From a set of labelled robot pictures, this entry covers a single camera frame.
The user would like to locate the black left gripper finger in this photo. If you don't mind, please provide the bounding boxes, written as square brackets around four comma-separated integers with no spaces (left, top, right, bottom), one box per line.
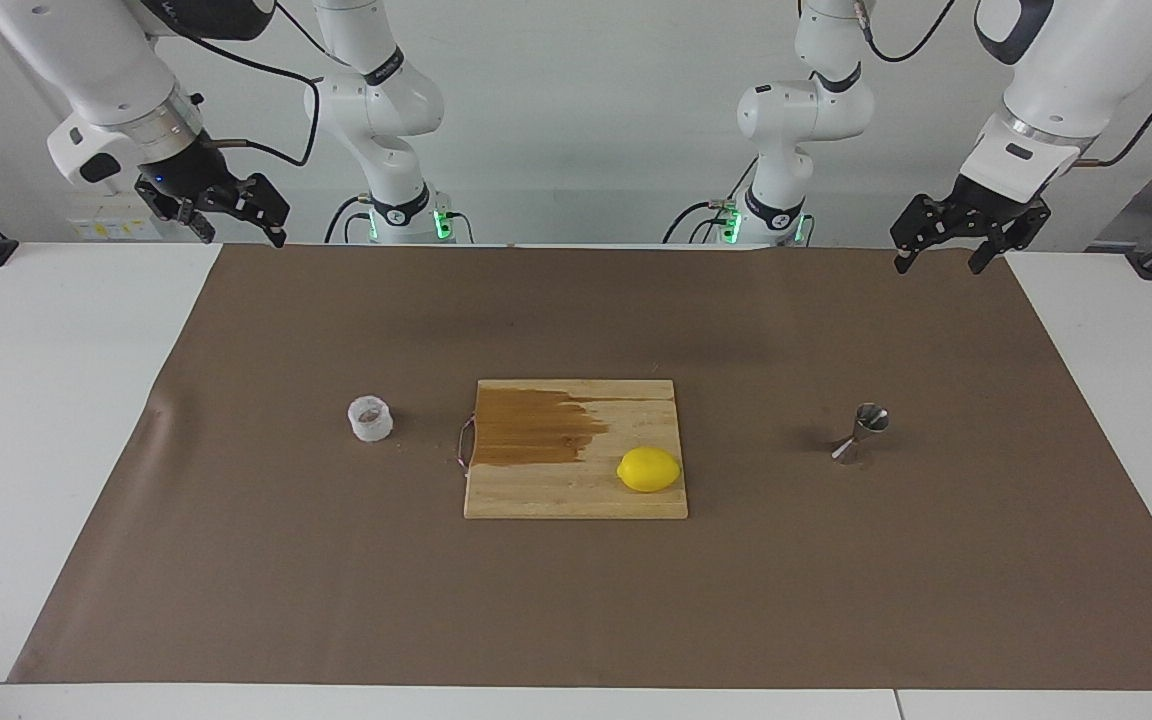
[889,195,948,274]
[968,206,1051,275]

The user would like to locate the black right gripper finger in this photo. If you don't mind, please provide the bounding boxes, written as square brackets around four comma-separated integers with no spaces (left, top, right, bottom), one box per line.
[139,190,218,244]
[228,172,291,249]

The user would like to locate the steel double jigger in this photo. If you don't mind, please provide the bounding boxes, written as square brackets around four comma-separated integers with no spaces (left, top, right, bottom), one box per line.
[831,403,890,468]

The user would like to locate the clear plastic cup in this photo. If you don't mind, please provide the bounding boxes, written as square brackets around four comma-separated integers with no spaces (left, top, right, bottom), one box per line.
[347,396,394,442]

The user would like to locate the yellow lemon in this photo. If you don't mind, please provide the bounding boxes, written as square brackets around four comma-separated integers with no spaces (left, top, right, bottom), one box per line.
[617,446,683,494]

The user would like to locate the wooden cutting board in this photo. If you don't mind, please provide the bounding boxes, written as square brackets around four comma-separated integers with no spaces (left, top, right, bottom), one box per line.
[456,378,689,521]

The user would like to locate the brown paper table mat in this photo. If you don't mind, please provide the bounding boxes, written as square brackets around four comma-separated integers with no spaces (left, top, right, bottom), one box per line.
[8,243,1152,691]

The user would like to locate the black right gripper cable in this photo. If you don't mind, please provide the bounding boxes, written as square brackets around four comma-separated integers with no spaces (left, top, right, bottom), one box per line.
[151,0,337,169]

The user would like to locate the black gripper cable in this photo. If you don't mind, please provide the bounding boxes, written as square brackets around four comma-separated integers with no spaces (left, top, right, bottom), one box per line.
[151,0,337,169]
[856,0,1152,169]

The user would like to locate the black arm base cable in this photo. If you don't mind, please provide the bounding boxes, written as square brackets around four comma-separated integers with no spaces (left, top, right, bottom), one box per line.
[663,158,759,244]
[324,195,369,244]

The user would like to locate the white wall socket panel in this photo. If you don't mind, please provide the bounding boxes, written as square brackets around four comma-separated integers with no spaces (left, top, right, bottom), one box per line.
[66,192,163,241]

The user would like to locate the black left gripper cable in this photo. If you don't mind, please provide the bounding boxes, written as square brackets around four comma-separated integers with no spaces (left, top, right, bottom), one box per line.
[856,0,1152,169]

